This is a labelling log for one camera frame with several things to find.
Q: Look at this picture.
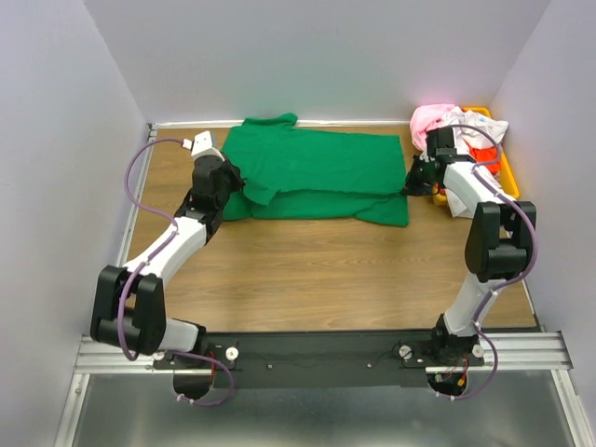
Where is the white t-shirt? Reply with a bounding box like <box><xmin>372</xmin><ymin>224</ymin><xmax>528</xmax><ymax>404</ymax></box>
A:
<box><xmin>439</xmin><ymin>106</ymin><xmax>509</xmax><ymax>219</ymax></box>

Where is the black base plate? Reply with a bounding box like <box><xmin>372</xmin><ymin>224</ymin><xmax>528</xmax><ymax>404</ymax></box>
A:
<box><xmin>154</xmin><ymin>330</ymin><xmax>486</xmax><ymax>399</ymax></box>

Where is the green t-shirt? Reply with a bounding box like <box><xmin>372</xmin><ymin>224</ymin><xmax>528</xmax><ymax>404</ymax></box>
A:
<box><xmin>223</xmin><ymin>113</ymin><xmax>409</xmax><ymax>227</ymax></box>

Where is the yellow plastic bin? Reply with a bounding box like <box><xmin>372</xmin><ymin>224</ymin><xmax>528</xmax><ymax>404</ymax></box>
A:
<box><xmin>433</xmin><ymin>107</ymin><xmax>520</xmax><ymax>218</ymax></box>

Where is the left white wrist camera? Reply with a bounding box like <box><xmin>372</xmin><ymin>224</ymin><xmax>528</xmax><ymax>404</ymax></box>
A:
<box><xmin>182</xmin><ymin>130</ymin><xmax>224</xmax><ymax>160</ymax></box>

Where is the pink t-shirt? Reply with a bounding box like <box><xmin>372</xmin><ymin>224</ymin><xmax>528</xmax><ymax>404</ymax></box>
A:
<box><xmin>410</xmin><ymin>103</ymin><xmax>455</xmax><ymax>152</ymax></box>

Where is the orange t-shirt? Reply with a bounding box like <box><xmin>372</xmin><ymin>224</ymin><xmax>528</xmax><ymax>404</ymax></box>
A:
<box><xmin>468</xmin><ymin>146</ymin><xmax>501</xmax><ymax>176</ymax></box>

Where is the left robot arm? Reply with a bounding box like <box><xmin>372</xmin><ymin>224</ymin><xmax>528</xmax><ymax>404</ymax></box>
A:
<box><xmin>89</xmin><ymin>149</ymin><xmax>244</xmax><ymax>368</ymax></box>

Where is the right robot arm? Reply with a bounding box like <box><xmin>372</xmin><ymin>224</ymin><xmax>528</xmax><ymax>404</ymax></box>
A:
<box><xmin>400</xmin><ymin>125</ymin><xmax>537</xmax><ymax>365</ymax></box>

